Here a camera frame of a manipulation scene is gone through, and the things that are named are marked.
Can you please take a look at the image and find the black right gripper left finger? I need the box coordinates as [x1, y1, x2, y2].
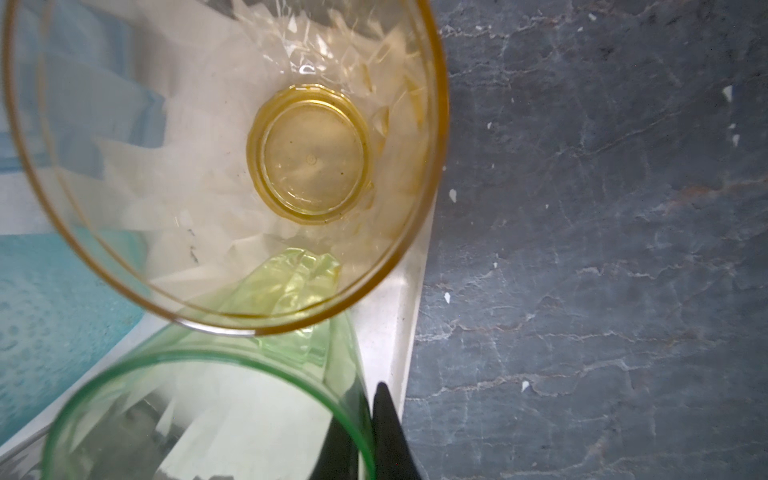
[308, 418, 359, 480]

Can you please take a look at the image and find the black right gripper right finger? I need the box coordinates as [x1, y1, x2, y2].
[372, 382, 422, 480]

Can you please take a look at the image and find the short green plastic cup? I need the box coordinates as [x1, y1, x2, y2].
[40, 247, 378, 480]

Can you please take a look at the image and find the beige plastic tray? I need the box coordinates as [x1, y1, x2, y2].
[1, 171, 434, 479]

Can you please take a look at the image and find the short amber plastic cup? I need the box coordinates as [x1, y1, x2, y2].
[1, 1, 450, 336]

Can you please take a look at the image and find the teal plastic cup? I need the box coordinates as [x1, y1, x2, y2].
[1, 233, 144, 441]

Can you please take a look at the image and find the blue plastic cup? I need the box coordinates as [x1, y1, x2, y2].
[11, 1, 166, 178]

